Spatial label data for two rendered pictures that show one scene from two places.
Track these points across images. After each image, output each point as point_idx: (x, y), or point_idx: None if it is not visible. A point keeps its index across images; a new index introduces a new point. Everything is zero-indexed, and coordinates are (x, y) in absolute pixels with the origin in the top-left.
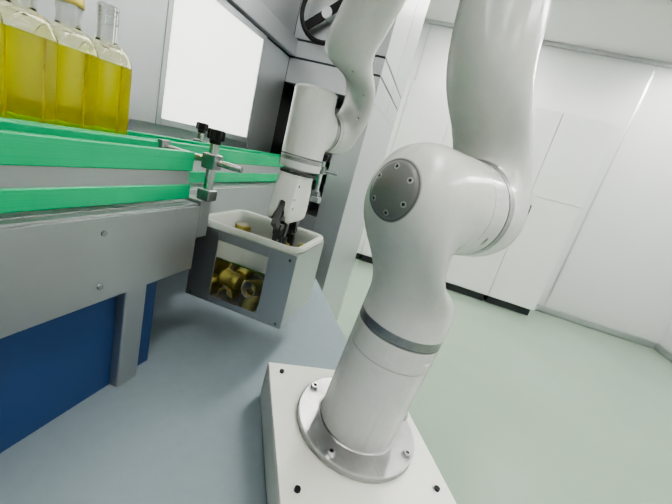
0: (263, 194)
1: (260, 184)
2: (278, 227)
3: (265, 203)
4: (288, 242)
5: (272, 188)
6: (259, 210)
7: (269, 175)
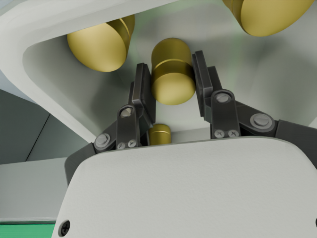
0: (49, 202)
1: (52, 219)
2: (285, 125)
3: (44, 187)
4: (148, 86)
5: (22, 213)
6: (60, 176)
7: (22, 236)
